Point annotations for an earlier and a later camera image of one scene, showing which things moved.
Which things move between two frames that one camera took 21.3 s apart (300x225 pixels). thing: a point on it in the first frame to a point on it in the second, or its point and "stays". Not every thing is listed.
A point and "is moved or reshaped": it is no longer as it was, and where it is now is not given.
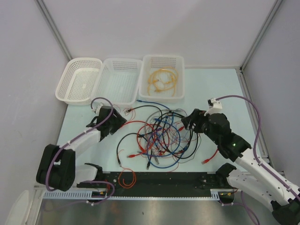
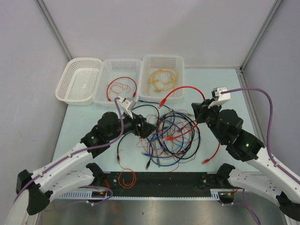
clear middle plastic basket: [119, 80] stays
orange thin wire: [128, 110] is moved or reshaped
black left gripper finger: [116, 116] to [147, 128]
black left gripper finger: [115, 125] to [139, 130]
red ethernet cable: [143, 151] to [134, 94]
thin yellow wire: [164, 67] stays
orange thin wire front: [123, 179] stays
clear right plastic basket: [162, 78] stays
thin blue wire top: [154, 103] stays
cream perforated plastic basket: [77, 84] stays
